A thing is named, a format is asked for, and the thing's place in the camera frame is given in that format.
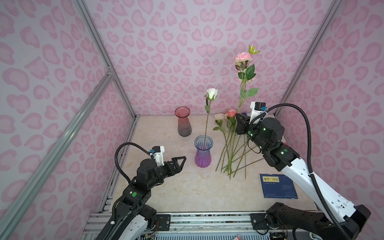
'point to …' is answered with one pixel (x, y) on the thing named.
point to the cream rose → (218, 117)
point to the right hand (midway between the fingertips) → (236, 112)
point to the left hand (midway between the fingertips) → (181, 158)
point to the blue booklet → (277, 186)
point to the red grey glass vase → (184, 126)
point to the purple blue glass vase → (203, 144)
